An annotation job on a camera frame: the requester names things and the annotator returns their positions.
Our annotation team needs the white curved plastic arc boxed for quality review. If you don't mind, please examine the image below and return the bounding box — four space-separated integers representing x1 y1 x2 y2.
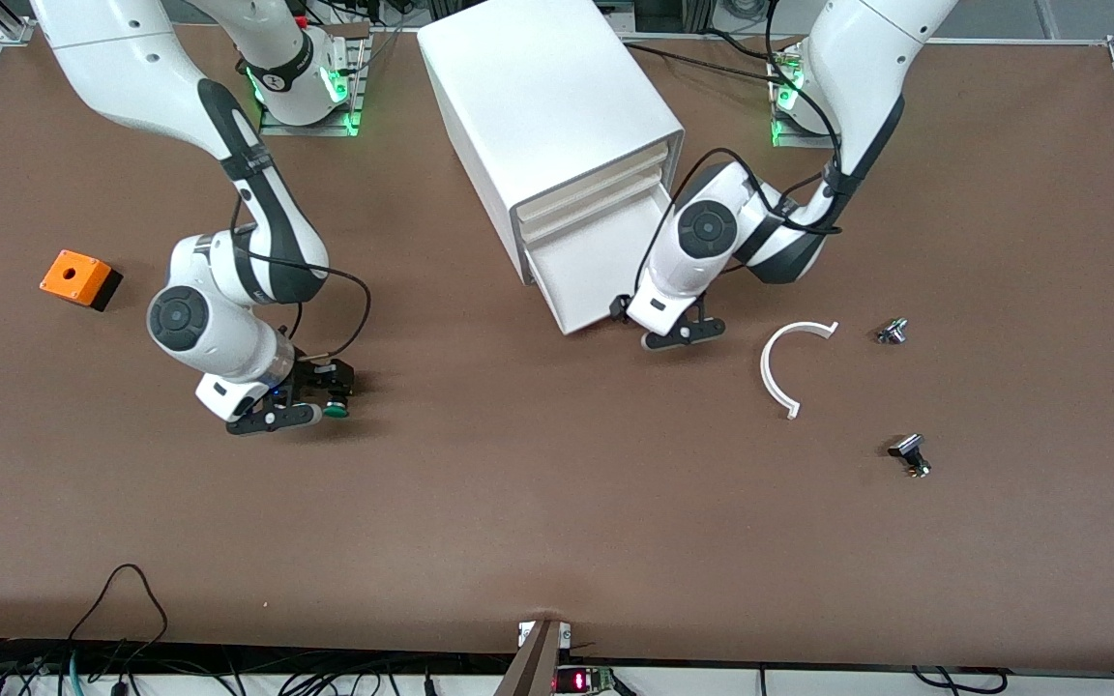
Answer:
759 320 840 421

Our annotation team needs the circuit board with red display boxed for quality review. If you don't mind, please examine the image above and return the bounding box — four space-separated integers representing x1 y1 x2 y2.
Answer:
555 665 618 695

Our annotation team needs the black looped table cable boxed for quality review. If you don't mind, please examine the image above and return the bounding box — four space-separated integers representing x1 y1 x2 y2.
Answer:
64 564 171 644

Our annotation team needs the orange button enclosure box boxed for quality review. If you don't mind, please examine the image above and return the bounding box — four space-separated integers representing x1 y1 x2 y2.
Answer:
39 249 124 312

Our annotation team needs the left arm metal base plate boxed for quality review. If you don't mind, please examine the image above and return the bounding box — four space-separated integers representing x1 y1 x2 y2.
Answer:
770 48 843 151

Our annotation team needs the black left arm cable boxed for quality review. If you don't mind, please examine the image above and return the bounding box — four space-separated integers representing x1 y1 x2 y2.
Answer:
654 0 850 286

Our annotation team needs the long black table cable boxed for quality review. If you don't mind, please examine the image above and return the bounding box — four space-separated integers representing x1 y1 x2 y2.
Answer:
623 43 790 86

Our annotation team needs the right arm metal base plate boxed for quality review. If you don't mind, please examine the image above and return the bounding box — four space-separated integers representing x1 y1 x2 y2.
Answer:
259 24 369 137

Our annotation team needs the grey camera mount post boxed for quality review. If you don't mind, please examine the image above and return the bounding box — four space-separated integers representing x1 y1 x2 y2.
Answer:
494 619 573 696

